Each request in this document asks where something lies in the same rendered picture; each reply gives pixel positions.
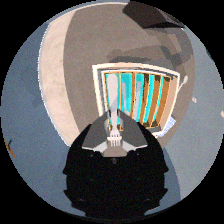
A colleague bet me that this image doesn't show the wooden tray dividers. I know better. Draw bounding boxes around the wooden tray dividers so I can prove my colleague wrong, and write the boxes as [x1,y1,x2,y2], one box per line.
[103,71,171,128]

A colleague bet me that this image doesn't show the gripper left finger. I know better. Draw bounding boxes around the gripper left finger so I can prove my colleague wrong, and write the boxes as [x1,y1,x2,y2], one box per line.
[62,109,111,175]

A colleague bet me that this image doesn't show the blue and white checked cloth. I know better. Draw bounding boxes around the blue and white checked cloth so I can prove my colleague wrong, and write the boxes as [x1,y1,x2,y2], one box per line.
[158,116,176,137]

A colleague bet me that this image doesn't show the white cutlery drawer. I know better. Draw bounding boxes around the white cutlery drawer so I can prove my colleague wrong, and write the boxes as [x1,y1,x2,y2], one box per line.
[92,63,180,135]

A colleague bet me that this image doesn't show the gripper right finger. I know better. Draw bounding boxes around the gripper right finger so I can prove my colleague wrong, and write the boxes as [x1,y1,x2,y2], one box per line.
[117,109,169,173]

